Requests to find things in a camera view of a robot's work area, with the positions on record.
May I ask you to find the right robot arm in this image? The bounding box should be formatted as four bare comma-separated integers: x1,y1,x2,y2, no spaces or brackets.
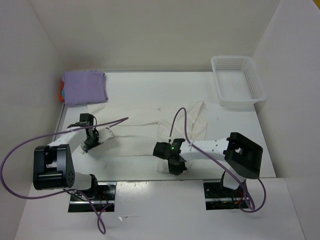
152,132,263,190

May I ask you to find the purple cable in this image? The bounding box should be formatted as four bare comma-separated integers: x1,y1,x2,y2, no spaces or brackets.
0,116,130,235
168,107,267,213

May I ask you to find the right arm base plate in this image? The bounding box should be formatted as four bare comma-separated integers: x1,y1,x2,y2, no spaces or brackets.
203,181,249,210

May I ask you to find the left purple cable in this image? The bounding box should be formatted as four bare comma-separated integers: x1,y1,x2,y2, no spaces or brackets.
0,116,130,235

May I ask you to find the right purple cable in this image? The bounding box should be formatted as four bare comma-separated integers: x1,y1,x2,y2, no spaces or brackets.
168,107,267,213

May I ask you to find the white t shirt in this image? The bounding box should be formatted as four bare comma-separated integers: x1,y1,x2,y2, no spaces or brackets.
74,101,207,178

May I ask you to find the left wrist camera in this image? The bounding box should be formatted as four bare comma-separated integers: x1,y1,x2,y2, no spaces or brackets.
98,127,114,143

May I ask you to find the orange t shirt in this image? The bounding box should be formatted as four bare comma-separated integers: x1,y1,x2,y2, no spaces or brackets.
59,80,65,102

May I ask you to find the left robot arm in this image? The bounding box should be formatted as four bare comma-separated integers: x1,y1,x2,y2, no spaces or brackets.
33,113,102,199

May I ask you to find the white plastic basket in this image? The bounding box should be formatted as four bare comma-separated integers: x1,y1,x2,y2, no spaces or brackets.
211,55,267,108

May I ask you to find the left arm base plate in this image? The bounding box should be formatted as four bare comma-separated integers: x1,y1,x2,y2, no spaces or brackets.
68,182,117,213

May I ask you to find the teal t shirt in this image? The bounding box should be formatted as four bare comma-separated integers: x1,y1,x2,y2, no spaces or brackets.
60,90,65,102

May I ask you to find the lavender t shirt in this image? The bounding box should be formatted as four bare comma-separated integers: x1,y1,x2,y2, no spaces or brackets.
63,70,108,107

